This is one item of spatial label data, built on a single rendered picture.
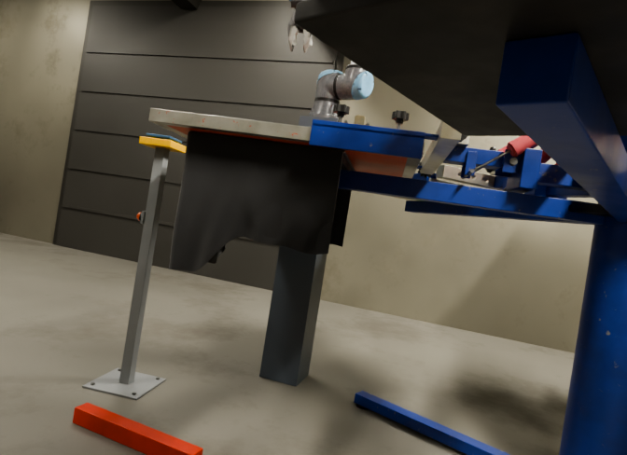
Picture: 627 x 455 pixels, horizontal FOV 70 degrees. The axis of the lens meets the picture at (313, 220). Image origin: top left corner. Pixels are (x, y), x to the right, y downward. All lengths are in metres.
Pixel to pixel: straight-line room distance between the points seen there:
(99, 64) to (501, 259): 4.73
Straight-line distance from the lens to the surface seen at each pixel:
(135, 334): 1.89
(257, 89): 4.70
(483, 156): 1.50
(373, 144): 1.20
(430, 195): 1.46
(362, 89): 2.03
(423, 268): 4.12
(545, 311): 4.21
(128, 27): 5.80
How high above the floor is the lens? 0.74
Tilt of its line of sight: level
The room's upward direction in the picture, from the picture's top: 9 degrees clockwise
